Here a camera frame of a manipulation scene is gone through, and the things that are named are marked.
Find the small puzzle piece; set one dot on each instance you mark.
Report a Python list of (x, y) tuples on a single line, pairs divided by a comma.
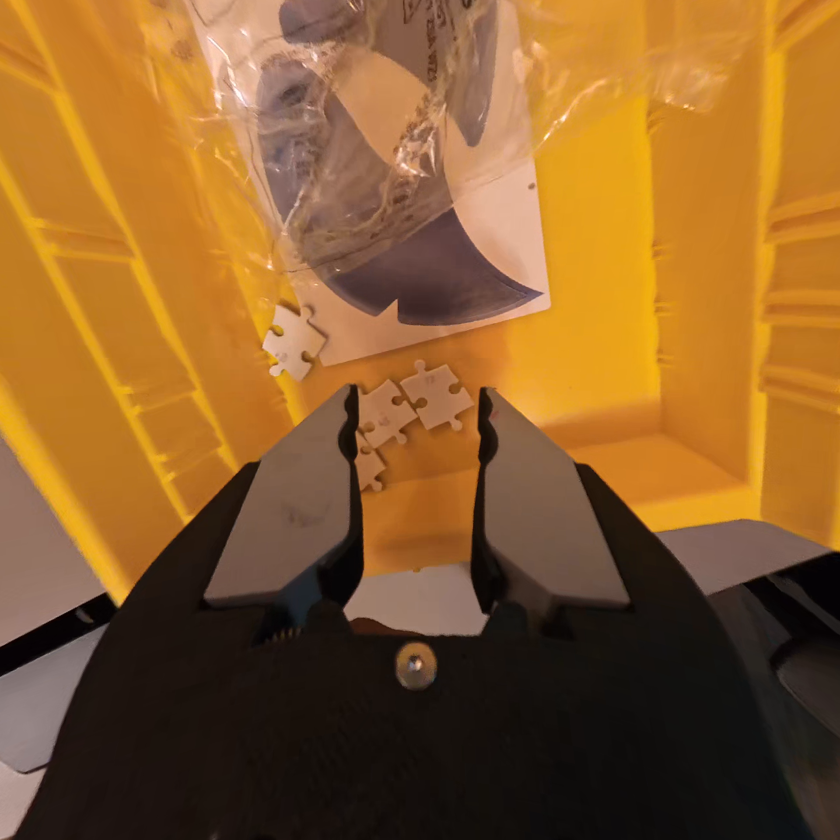
[(387, 413), (436, 397), (295, 341), (371, 463)]

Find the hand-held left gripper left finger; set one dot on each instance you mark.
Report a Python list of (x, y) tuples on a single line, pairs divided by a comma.
[(289, 518)]

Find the yellow plastic bin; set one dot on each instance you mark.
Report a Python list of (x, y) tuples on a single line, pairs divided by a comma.
[(590, 328)]

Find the white card with blue shapes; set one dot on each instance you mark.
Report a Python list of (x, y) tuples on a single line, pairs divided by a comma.
[(499, 249)]

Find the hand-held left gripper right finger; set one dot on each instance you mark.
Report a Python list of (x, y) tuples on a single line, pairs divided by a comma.
[(544, 525)]

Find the clear plastic bag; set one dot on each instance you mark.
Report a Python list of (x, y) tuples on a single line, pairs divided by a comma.
[(590, 65)]

